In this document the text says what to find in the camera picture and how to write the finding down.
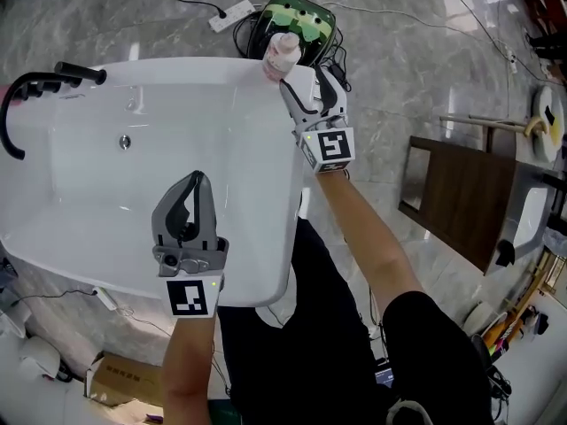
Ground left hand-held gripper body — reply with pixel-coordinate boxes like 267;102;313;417
151;236;231;320

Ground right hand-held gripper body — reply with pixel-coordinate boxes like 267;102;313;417
291;112;358;176

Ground white bathtub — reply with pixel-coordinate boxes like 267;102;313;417
0;57;318;310

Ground pink white bottle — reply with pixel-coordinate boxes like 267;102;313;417
262;32;303;81

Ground person's left forearm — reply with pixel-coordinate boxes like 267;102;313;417
160;312;221;425

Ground person's right forearm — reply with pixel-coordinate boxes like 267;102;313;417
315;168;427;323

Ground black bathtub faucet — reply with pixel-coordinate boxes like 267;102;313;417
0;61;109;161

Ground black headset with green visor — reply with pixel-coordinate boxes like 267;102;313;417
247;0;338;68

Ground white slim power strip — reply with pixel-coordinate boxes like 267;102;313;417
89;285;120;313

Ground brown cardboard box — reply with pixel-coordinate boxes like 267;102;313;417
83;349;166;409

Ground person's black clothing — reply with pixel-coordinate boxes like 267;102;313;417
216;217;493;425

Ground dark brown wooden table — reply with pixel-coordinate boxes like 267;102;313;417
397;135;540;276

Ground light wooden stick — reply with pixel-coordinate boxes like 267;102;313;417
438;113;549;140

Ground white plastic bags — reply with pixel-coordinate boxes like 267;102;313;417
0;297;64;385

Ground round white object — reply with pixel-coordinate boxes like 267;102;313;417
530;83;567;164

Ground white curved chair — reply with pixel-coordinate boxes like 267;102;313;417
494;182;555;268

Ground white round bowl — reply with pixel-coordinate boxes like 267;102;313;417
462;300;498;336

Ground dark wooden furniture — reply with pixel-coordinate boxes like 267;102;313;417
521;0;567;62

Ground person's white shoe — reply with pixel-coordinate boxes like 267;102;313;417
384;398;434;425

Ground long white cable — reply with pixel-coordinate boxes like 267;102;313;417
320;0;511;58

